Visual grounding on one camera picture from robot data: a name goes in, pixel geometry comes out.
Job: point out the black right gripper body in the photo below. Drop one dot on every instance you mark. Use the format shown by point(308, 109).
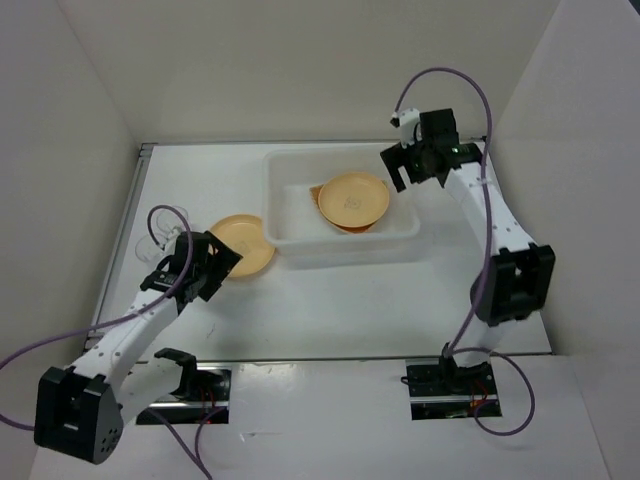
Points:
point(415, 163)

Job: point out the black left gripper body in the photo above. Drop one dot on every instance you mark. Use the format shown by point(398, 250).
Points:
point(217, 266)

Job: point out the yellow plate with bear print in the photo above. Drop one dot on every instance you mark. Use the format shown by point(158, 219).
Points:
point(354, 200)

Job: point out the woven bamboo triangular tray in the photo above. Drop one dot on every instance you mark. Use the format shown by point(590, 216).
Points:
point(350, 227)

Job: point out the translucent white plastic bin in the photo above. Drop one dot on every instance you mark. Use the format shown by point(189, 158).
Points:
point(335, 205)

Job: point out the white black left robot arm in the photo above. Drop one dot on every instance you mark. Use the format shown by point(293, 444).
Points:
point(82, 409)

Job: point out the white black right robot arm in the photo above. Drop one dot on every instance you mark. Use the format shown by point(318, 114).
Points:
point(515, 277)

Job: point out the clear glass cup rear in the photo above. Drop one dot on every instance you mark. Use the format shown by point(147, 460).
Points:
point(165, 224)

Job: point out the clear glass cup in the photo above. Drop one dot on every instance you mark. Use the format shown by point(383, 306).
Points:
point(149, 250)
point(165, 224)

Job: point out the clear glass cup front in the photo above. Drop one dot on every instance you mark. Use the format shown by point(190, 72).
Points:
point(149, 250)

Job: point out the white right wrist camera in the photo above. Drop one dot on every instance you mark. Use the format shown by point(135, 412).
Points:
point(407, 122)

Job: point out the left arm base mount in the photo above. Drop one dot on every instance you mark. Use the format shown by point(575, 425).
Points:
point(208, 401)

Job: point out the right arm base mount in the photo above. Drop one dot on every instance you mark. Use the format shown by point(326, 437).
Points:
point(441, 389)

